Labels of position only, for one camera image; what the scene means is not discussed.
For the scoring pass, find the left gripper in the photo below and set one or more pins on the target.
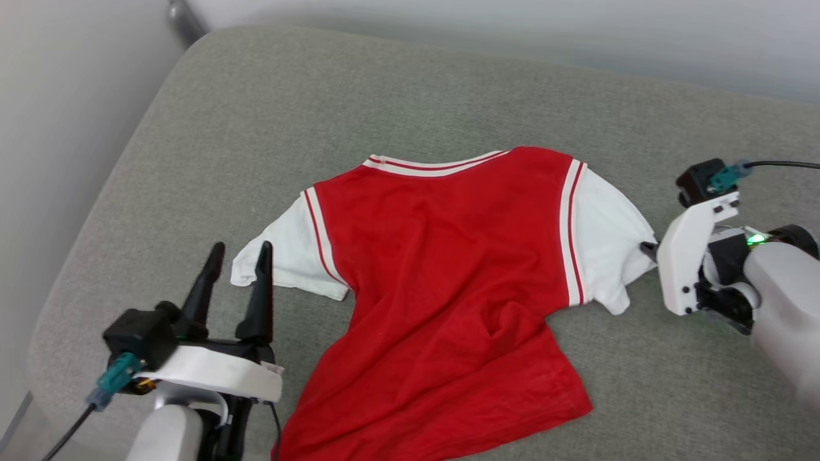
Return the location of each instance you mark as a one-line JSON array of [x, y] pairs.
[[237, 422]]

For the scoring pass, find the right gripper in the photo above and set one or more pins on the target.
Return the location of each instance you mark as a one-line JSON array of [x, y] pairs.
[[724, 262]]

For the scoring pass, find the red and white t-shirt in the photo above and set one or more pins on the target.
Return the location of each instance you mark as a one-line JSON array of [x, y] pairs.
[[448, 275]]

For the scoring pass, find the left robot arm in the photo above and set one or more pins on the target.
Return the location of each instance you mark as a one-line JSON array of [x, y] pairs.
[[166, 435]]

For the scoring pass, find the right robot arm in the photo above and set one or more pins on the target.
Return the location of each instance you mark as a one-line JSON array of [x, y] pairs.
[[788, 307]]

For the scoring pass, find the grey fabric sofa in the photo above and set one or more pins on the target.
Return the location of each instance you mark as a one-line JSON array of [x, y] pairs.
[[384, 96]]

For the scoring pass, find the grey metal pole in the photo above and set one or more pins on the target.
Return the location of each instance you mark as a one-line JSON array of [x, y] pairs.
[[187, 20]]

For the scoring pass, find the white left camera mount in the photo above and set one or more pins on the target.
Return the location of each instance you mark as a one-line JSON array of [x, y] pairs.
[[211, 371]]

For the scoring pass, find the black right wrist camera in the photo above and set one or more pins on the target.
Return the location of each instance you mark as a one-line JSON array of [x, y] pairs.
[[698, 182]]

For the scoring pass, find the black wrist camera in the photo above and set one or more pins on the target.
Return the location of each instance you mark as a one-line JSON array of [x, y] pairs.
[[698, 182], [141, 333]]

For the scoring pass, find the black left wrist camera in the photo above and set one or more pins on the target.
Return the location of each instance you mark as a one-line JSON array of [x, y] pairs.
[[141, 333]]

